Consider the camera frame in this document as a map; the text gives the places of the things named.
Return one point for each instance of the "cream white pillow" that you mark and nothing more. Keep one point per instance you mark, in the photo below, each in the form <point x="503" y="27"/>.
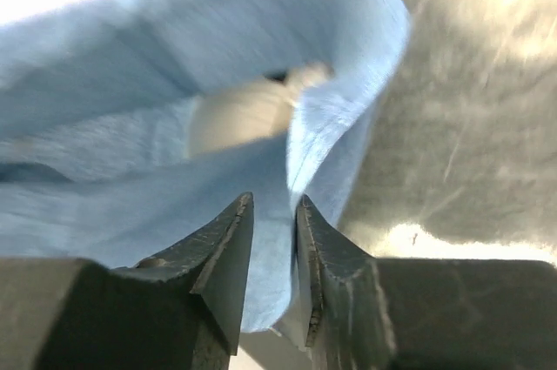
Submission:
<point x="259" y="109"/>

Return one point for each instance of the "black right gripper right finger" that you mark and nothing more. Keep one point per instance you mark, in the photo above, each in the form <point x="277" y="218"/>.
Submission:
<point x="363" y="312"/>

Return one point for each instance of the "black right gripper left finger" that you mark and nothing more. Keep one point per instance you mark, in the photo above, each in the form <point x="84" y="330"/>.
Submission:
<point x="180" y="308"/>

